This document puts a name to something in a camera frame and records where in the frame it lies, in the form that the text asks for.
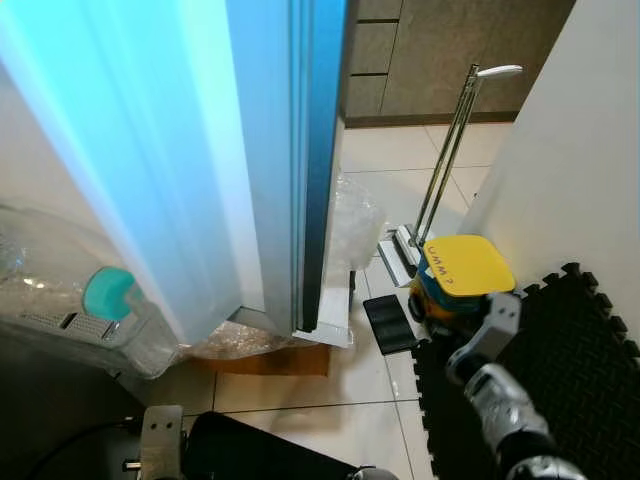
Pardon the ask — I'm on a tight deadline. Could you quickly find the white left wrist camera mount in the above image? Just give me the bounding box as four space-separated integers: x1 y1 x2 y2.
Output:
140 405 186 480

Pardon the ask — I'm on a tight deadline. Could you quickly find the grey brown kitchen cabinet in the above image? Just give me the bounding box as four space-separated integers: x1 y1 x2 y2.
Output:
340 0 581 126

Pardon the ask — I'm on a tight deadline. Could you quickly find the white flat packet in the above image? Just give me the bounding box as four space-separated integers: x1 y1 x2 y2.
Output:
318 300 356 349

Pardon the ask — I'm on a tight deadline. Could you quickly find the clear bubble wrap bag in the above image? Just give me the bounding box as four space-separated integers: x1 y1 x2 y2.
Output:
180 175 389 361

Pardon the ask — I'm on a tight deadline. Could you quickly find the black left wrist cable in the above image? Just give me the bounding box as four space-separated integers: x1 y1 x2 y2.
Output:
30 418 146 480

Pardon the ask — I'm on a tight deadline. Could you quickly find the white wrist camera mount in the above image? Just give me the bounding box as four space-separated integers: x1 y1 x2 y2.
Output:
140 405 186 480
478 292 523 351

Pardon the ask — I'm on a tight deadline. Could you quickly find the green label water bottle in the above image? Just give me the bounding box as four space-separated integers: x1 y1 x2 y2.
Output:
0 205 138 323

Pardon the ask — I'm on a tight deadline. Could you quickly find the grey right robot foot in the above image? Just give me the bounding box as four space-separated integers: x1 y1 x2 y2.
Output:
348 466 398 480

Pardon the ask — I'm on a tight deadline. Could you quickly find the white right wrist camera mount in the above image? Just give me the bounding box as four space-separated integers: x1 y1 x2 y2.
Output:
478 292 523 351

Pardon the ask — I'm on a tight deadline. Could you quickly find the white fridge door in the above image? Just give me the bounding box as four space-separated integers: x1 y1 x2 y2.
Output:
0 0 353 381

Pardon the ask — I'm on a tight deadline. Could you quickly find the yellow lidded blue container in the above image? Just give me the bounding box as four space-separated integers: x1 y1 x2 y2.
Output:
412 234 518 326

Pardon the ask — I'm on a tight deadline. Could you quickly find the black interlocking foam mat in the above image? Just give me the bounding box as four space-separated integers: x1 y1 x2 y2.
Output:
410 262 640 480

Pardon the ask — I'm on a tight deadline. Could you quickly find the flat brown cardboard box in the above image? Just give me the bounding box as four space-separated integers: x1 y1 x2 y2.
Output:
190 345 331 378

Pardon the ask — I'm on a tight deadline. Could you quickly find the black fabric mat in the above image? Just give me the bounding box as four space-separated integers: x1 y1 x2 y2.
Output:
183 412 356 480

